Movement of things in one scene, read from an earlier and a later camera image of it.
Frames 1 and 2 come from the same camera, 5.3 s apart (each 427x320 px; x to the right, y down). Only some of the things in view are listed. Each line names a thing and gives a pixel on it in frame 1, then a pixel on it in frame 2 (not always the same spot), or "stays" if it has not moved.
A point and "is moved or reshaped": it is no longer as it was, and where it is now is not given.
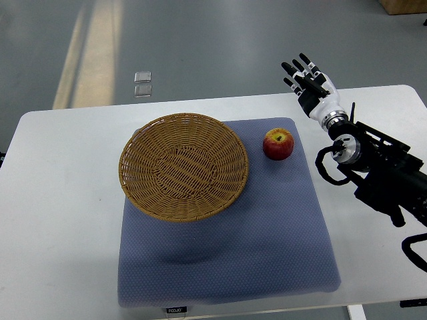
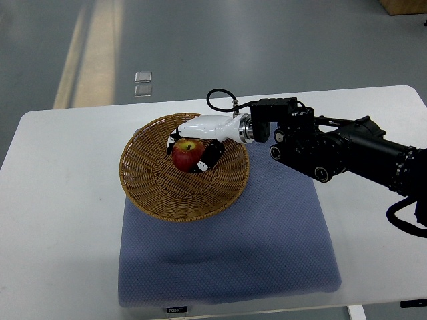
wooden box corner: [404, 7] stays
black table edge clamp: [413, 303] stays
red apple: [278, 144] is moved or reshaped
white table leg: [356, 312] stays
